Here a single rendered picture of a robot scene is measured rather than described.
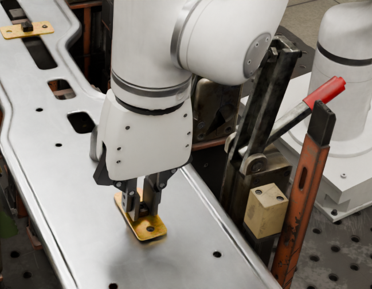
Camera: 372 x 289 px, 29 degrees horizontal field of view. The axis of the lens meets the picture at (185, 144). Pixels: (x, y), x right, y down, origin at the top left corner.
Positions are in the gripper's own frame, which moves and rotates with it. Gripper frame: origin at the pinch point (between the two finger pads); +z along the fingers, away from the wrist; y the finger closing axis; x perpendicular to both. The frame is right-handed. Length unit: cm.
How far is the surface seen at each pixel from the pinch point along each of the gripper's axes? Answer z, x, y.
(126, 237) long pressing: 3.0, 2.7, 2.8
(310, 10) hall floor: 103, -195, -183
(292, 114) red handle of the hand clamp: -7.8, 0.1, -19.8
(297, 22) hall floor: 103, -186, -169
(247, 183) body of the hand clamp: -0.4, 2.5, -13.2
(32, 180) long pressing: 3.0, -10.7, 10.0
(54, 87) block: 14.1, -45.0, -4.0
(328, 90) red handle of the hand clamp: -10.7, 0.6, -24.0
